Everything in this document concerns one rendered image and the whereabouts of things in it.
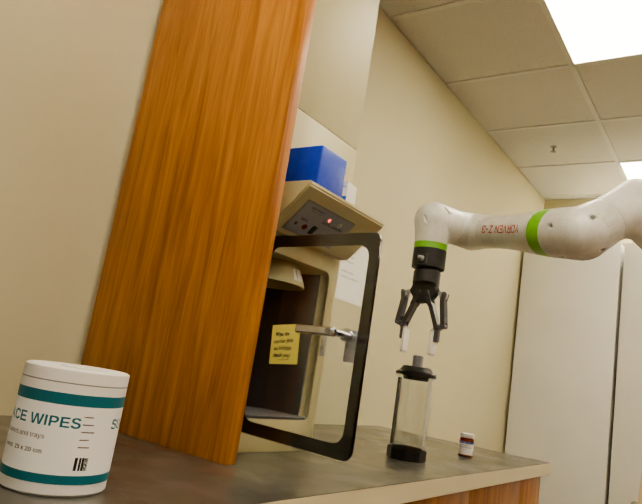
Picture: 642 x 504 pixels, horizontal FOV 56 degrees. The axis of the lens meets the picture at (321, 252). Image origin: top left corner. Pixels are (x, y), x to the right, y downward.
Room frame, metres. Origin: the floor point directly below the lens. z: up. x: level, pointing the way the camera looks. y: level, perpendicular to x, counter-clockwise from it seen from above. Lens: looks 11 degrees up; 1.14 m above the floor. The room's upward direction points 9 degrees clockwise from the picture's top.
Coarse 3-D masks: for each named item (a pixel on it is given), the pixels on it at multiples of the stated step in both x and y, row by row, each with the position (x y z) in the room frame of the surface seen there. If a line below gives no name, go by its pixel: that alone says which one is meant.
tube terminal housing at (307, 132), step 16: (304, 128) 1.33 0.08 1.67; (320, 128) 1.38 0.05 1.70; (304, 144) 1.34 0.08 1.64; (320, 144) 1.39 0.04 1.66; (336, 144) 1.44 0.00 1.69; (352, 160) 1.51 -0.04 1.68; (352, 176) 1.52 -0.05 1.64; (240, 448) 1.31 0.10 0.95; (256, 448) 1.35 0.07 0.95; (272, 448) 1.40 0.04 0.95; (288, 448) 1.44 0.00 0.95
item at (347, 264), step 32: (288, 256) 1.20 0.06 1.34; (320, 256) 1.14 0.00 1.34; (352, 256) 1.09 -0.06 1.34; (288, 288) 1.19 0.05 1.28; (320, 288) 1.13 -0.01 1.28; (352, 288) 1.08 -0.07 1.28; (288, 320) 1.18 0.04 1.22; (320, 320) 1.12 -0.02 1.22; (352, 320) 1.07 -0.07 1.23; (256, 352) 1.23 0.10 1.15; (320, 352) 1.11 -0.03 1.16; (352, 352) 1.06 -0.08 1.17; (256, 384) 1.22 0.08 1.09; (288, 384) 1.16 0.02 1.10; (320, 384) 1.11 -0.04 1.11; (352, 384) 1.06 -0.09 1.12; (256, 416) 1.21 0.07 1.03; (288, 416) 1.15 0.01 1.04; (320, 416) 1.10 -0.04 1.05; (352, 416) 1.05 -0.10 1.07; (320, 448) 1.09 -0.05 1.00; (352, 448) 1.05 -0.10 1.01
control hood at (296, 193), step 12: (288, 192) 1.22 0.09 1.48; (300, 192) 1.21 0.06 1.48; (312, 192) 1.22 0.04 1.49; (324, 192) 1.24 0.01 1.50; (288, 204) 1.22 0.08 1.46; (300, 204) 1.23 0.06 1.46; (324, 204) 1.27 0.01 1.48; (336, 204) 1.29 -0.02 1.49; (348, 204) 1.31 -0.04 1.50; (288, 216) 1.25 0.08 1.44; (348, 216) 1.35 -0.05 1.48; (360, 216) 1.37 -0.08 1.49; (372, 216) 1.41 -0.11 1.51; (360, 228) 1.41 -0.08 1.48; (372, 228) 1.43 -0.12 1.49
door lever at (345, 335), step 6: (300, 324) 1.09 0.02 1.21; (300, 330) 1.08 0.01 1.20; (306, 330) 1.07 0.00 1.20; (312, 330) 1.06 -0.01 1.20; (318, 330) 1.06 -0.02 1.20; (324, 330) 1.04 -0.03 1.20; (330, 330) 1.04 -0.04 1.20; (336, 330) 1.04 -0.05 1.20; (342, 330) 1.08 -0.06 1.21; (348, 330) 1.07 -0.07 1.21; (330, 336) 1.05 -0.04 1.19; (336, 336) 1.06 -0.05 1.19; (342, 336) 1.06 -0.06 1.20; (348, 336) 1.07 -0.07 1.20
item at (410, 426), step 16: (400, 384) 1.63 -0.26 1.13; (416, 384) 1.60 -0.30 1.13; (432, 384) 1.64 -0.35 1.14; (400, 400) 1.62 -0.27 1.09; (416, 400) 1.60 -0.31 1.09; (400, 416) 1.62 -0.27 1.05; (416, 416) 1.60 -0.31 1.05; (400, 432) 1.61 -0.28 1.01; (416, 432) 1.60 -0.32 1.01; (416, 448) 1.60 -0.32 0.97
